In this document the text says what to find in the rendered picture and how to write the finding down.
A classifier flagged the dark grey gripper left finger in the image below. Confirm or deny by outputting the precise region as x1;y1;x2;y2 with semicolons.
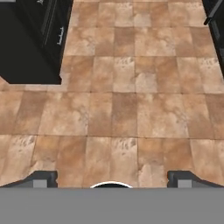
0;171;59;189

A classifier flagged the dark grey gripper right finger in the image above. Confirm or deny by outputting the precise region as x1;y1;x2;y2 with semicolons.
166;170;224;189

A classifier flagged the black round white-rimmed object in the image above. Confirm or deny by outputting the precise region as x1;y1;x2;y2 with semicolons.
89;180;134;189

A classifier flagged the black kitchen appliance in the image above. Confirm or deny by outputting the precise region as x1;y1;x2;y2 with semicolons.
0;0;74;86

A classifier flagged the dark cabinet handle bar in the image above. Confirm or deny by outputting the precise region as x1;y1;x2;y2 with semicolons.
204;0;224;26

